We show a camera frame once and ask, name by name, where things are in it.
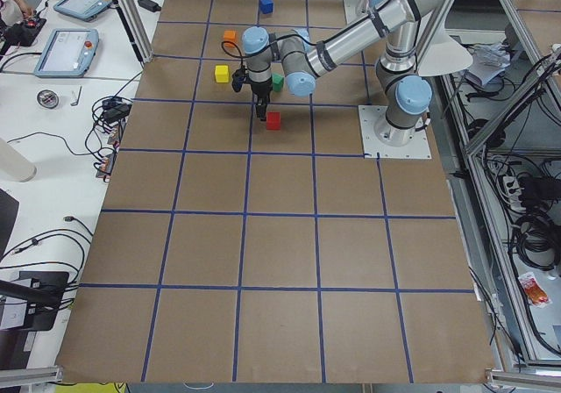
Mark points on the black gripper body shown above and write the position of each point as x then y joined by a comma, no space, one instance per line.
260,90

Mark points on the white lamp shade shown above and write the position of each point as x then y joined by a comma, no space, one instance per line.
436,52

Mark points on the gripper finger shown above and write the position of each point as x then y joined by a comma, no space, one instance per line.
258,111
263,111

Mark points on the upper teach pendant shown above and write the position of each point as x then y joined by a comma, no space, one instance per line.
84,10

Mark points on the yellow wooden block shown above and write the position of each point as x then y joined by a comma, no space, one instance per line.
222,73

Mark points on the teach pendant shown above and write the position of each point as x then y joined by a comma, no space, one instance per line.
68,53
84,10

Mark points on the black power adapter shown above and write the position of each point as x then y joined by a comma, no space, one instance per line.
149,5

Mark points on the aluminium frame post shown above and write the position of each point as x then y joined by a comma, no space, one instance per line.
134,29

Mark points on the green wooden block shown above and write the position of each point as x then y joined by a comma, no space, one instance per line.
277,82

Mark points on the red wooden block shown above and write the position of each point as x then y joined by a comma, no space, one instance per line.
273,121

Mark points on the lower teach pendant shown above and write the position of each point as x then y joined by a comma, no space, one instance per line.
68,53

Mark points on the red snack packet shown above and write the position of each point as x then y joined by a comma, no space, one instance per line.
534,292

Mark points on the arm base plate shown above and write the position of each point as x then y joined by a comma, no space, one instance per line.
355,10
382,141

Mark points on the orange wooden block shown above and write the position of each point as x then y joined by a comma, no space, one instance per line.
230,36

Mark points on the blue wooden block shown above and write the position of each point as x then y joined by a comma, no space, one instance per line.
266,7

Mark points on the white power strip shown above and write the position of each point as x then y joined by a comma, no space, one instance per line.
512,192

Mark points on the black monitor stand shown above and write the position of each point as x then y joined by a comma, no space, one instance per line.
31,302

